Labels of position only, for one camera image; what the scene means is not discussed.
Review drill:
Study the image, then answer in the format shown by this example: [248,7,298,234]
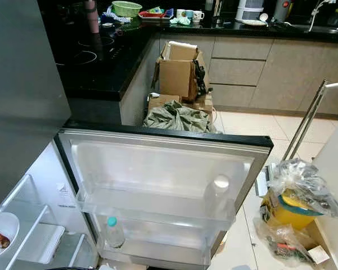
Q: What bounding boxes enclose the clear plastic water bottle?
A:
[104,217,126,249]

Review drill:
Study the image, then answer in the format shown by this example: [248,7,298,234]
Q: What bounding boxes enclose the crumpled clear bin bag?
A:
[269,159,338,217]

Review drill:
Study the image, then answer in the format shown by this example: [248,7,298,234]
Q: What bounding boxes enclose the grey brown kitchen cabinets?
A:
[119,33,338,127]

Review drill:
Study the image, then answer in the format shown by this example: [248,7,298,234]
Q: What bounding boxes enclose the grey dustpan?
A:
[255,164,277,197]

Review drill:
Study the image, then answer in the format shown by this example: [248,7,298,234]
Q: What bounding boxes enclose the yellow waste bin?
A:
[263,188,324,231]

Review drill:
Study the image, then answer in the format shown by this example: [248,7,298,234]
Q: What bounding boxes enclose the small white box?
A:
[309,246,331,265]

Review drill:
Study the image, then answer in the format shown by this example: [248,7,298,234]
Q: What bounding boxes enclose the steel kitchen faucet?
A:
[308,0,336,32]

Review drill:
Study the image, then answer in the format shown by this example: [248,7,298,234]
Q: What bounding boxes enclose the clear bag of rubbish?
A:
[253,217,322,268]

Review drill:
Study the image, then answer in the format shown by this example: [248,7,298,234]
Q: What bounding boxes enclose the grey kettle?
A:
[272,0,293,23]

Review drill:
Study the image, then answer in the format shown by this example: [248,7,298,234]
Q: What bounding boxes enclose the frosted bottle white cap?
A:
[206,174,234,217]

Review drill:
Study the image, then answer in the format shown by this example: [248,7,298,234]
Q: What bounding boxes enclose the flat cardboard box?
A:
[146,93,215,116]

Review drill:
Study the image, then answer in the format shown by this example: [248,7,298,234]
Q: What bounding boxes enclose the white plate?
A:
[239,19,268,27]

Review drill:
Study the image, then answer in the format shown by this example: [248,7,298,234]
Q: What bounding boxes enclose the white kitchen appliance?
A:
[237,0,265,22]

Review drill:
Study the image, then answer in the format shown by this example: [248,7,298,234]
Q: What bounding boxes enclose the olive green sack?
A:
[143,100,220,134]

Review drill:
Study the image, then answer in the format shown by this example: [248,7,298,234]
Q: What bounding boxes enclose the open cardboard box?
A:
[152,40,206,103]

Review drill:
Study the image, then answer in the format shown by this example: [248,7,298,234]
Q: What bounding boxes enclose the red tray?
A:
[138,8,174,20]

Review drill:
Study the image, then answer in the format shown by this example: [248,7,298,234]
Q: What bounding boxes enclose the black kitchen countertop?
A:
[38,0,338,103]

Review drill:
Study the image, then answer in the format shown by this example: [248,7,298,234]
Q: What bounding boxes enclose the green plastic basket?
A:
[111,1,143,18]

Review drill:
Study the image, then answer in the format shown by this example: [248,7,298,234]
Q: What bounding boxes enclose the pink flask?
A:
[84,0,100,34]

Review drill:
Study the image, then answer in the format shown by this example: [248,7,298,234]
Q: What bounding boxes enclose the white bowl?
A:
[0,212,20,262]

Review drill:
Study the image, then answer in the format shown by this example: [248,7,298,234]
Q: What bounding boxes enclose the steel broom handle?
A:
[282,80,338,164]

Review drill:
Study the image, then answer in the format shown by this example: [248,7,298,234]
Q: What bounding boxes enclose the black strap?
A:
[193,59,208,99]

